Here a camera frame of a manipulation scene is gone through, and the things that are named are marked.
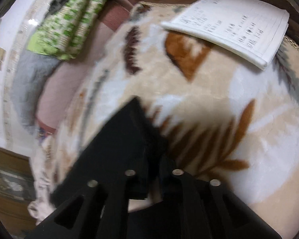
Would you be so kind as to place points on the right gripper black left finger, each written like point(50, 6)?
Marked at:
point(97, 210)

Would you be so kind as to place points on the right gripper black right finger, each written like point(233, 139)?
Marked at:
point(192, 208)

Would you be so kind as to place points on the black pants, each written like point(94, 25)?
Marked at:
point(128, 150)

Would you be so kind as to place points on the beige crumpled sheet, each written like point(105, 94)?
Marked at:
point(41, 165)

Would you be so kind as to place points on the wooden glass-panel door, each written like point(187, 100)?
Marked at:
point(16, 193)

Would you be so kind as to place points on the leaf-patterned plush blanket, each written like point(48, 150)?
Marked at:
point(225, 119)

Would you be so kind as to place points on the grey quilted blanket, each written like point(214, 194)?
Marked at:
point(32, 72)

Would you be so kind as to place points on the green patterned folded cloth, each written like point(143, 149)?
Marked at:
point(64, 33)

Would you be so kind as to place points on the white paper notebook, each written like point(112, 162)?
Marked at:
point(251, 29)

